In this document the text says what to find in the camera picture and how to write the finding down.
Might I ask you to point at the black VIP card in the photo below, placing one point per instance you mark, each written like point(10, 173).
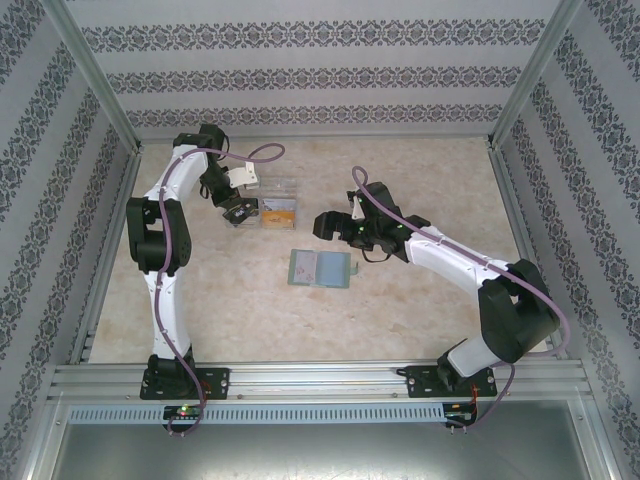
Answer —
point(247, 219)

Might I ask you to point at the left controller board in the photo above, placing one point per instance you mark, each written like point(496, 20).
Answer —
point(185, 412)

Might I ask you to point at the green card holder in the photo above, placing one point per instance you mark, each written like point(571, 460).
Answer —
point(332, 267)

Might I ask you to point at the controller board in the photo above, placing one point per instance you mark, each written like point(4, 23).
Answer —
point(462, 416)
point(185, 412)

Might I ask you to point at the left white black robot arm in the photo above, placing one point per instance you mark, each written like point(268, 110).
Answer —
point(165, 310)

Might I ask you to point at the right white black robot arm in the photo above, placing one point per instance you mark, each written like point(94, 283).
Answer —
point(450, 260)

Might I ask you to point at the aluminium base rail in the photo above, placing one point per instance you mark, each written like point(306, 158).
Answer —
point(315, 380)

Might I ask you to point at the aluminium frame post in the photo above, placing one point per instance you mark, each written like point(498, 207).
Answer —
point(536, 75)
point(100, 75)

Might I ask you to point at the pink floral card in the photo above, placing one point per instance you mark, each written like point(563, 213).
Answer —
point(305, 267)

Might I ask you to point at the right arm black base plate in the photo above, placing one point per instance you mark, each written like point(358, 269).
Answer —
point(417, 382)

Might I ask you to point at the aluminium side rail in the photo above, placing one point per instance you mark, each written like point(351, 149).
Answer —
point(120, 210)
point(513, 210)

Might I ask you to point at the grey metal panel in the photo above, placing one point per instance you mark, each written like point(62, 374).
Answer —
point(320, 455)

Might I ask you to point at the orange and white card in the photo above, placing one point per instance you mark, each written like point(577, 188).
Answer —
point(279, 220)

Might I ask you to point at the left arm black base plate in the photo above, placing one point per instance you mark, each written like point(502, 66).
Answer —
point(220, 382)

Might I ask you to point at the right controller board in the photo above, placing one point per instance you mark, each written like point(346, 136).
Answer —
point(462, 416)

